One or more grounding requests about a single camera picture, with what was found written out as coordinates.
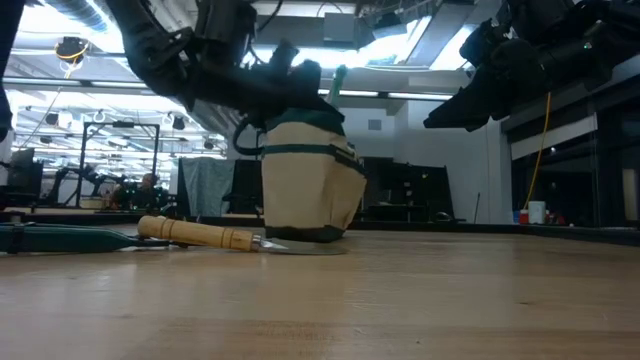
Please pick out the grey ceiling box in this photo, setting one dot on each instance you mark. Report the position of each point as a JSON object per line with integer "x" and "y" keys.
{"x": 340, "y": 27}

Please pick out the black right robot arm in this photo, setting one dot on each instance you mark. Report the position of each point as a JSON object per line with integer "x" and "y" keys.
{"x": 600, "y": 40}

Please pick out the black monitor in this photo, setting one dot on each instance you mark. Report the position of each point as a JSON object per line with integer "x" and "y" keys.
{"x": 25, "y": 170}

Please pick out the black cabinet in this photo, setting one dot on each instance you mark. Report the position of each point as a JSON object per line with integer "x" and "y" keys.
{"x": 400, "y": 190}

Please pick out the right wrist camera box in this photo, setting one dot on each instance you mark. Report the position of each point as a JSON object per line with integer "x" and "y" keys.
{"x": 482, "y": 42}

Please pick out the transparent green plastic bottle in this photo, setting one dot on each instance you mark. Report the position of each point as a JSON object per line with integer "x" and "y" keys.
{"x": 338, "y": 85}

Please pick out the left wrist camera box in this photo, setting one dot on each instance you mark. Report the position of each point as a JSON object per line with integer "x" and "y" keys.
{"x": 225, "y": 25}

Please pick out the grey wall vent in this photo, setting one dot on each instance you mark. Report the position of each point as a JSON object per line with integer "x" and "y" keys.
{"x": 375, "y": 125}

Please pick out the grey cloth cover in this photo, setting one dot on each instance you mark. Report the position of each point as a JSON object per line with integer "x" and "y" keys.
{"x": 205, "y": 185}

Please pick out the red container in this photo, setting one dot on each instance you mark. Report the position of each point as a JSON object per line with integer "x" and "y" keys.
{"x": 523, "y": 217}

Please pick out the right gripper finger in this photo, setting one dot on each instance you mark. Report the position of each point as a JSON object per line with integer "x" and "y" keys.
{"x": 475, "y": 87}
{"x": 462, "y": 115}

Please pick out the beige green gardening bag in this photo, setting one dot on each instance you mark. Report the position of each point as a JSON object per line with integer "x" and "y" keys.
{"x": 310, "y": 190}

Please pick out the person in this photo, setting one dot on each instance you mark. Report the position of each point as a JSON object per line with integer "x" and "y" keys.
{"x": 146, "y": 187}

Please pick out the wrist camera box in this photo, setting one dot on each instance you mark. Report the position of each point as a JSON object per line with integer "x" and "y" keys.
{"x": 482, "y": 42}
{"x": 225, "y": 25}

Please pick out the black metal rack frame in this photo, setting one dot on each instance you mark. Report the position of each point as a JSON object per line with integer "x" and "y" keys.
{"x": 82, "y": 165}

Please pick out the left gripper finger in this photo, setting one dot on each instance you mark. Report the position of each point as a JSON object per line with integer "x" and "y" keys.
{"x": 322, "y": 109}
{"x": 287, "y": 116}

